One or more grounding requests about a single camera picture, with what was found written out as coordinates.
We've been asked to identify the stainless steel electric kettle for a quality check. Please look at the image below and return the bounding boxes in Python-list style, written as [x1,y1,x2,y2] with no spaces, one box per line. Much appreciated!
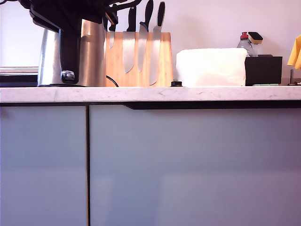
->
[37,17,107,88]

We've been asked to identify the black flat cooking appliance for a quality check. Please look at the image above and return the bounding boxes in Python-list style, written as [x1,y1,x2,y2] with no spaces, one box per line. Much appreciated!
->
[0,66,40,88]

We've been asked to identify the wooden knife block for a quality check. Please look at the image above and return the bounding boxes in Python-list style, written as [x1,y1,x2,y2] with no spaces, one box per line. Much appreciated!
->
[105,32,174,87]

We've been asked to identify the white folded towel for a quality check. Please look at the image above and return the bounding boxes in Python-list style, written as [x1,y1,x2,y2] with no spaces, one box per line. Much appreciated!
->
[175,48,248,87]

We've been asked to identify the clear dish soap bottle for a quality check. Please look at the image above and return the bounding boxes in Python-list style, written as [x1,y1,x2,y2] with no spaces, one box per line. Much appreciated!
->
[237,32,256,58]

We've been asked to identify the narrow grey cabinet door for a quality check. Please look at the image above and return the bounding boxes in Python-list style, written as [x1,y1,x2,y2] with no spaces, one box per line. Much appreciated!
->
[0,105,87,226]

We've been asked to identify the black dish sponge brush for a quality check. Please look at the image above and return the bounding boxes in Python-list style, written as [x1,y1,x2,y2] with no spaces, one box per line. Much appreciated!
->
[248,31,263,45]

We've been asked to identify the black storage box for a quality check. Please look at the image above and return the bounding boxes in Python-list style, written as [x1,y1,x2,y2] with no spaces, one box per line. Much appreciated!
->
[244,54,283,87]

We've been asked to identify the wide grey cabinet door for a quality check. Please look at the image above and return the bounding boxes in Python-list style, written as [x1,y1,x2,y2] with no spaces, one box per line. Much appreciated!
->
[89,105,301,226]

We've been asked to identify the yellow cloth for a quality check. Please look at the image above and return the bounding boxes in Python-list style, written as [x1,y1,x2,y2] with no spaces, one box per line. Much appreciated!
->
[287,34,301,70]

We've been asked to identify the metal stand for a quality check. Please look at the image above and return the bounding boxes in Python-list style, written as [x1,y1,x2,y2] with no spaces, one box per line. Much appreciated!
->
[287,69,301,87]

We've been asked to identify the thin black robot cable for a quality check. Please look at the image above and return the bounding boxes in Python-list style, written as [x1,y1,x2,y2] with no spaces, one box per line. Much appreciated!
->
[105,0,142,11]

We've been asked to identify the short utility knife black handle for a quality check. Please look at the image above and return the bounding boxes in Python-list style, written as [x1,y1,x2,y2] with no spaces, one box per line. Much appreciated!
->
[108,3,118,49]

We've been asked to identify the wide santoku knife black handle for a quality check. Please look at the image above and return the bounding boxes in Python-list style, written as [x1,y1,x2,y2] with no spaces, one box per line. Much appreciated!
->
[122,6,137,74]

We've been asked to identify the pointed chef knife black handle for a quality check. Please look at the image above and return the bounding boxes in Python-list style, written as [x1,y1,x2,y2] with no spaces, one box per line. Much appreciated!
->
[137,0,154,73]

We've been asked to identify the serrated bread knife black handle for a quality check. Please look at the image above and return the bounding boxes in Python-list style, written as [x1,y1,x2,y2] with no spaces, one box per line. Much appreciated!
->
[149,1,166,86]

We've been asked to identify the black power cable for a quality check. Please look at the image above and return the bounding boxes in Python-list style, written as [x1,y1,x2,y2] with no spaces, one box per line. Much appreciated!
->
[105,75,120,87]

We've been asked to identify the black cabinet handle strip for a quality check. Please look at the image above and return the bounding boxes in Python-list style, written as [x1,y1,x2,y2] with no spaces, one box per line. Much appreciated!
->
[124,101,301,110]

